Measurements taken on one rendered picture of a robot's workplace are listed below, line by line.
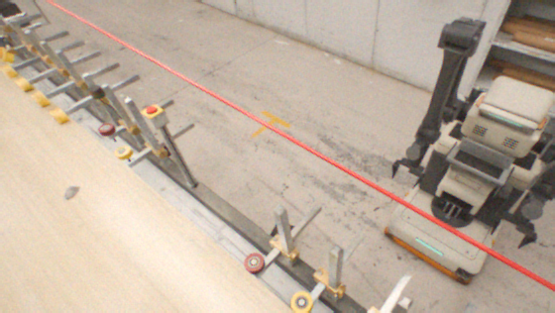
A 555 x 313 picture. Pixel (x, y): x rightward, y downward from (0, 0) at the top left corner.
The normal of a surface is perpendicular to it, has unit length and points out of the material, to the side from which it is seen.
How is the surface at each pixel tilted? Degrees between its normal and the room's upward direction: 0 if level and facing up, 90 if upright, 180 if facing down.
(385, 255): 0
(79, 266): 0
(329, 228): 0
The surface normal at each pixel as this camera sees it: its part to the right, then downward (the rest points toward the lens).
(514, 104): -0.44, -0.04
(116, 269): -0.02, -0.62
